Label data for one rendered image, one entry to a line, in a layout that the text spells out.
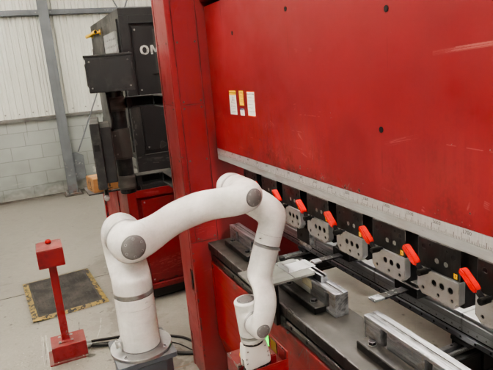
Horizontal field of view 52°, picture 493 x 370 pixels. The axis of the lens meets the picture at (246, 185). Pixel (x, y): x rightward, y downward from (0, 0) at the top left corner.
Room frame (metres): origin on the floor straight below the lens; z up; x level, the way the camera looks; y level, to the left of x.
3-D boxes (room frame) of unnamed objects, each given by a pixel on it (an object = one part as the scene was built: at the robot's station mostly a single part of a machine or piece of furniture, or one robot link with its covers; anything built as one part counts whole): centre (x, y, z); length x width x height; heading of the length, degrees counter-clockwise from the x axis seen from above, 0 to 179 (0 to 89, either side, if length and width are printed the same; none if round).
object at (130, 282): (1.45, 0.39, 1.30); 0.19 x 0.12 x 0.24; 25
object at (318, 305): (1.90, -0.19, 0.89); 0.30 x 0.05 x 0.03; 23
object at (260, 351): (1.59, 0.02, 0.85); 0.10 x 0.07 x 0.11; 114
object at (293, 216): (1.99, -0.21, 1.26); 0.15 x 0.09 x 0.17; 23
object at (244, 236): (2.47, -0.01, 0.92); 0.50 x 0.06 x 0.10; 23
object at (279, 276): (1.91, -0.09, 1.00); 0.26 x 0.18 x 0.01; 113
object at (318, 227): (1.80, -0.29, 1.26); 0.15 x 0.09 x 0.17; 23
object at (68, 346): (3.10, 1.32, 0.41); 0.25 x 0.20 x 0.83; 113
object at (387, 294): (1.65, -0.52, 1.01); 0.26 x 0.12 x 0.05; 113
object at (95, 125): (2.86, 0.80, 1.42); 0.45 x 0.12 x 0.36; 16
